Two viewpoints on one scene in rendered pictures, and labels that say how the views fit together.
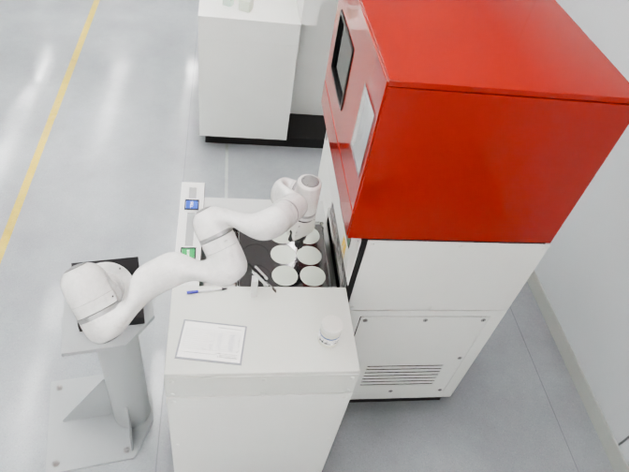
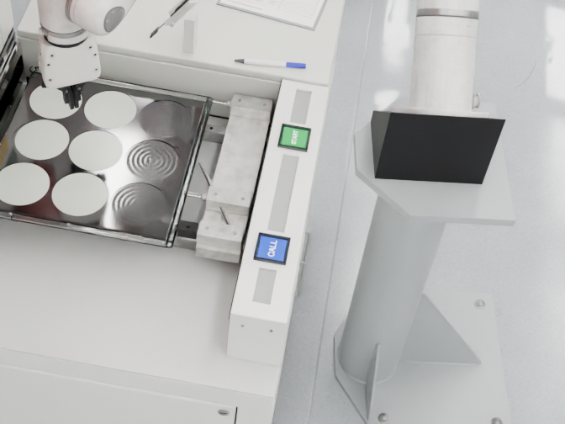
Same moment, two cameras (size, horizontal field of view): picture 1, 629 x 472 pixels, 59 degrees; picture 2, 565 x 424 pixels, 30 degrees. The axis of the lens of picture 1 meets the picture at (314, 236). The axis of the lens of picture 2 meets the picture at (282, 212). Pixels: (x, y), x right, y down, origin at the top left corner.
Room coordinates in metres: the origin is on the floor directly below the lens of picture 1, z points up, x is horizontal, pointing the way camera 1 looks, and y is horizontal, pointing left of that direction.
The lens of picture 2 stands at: (2.58, 0.82, 2.40)
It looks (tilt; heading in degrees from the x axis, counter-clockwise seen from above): 51 degrees down; 197
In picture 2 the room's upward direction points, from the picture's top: 8 degrees clockwise
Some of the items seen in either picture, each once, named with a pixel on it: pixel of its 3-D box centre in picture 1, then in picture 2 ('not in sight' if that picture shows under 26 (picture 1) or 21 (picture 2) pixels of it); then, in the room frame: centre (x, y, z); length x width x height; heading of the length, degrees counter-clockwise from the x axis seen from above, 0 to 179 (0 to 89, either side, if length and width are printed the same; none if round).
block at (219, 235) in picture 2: not in sight; (220, 235); (1.53, 0.40, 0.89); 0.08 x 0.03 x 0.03; 104
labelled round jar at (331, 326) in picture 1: (329, 331); not in sight; (1.06, -0.11, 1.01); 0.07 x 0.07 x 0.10
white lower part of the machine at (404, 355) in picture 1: (383, 292); not in sight; (1.78, -0.39, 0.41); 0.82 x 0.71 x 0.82; 14
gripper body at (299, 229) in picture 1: (301, 223); (67, 51); (1.43, 0.05, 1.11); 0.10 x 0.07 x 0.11; 137
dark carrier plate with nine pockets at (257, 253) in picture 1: (283, 255); (96, 151); (1.45, 0.11, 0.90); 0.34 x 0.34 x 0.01; 14
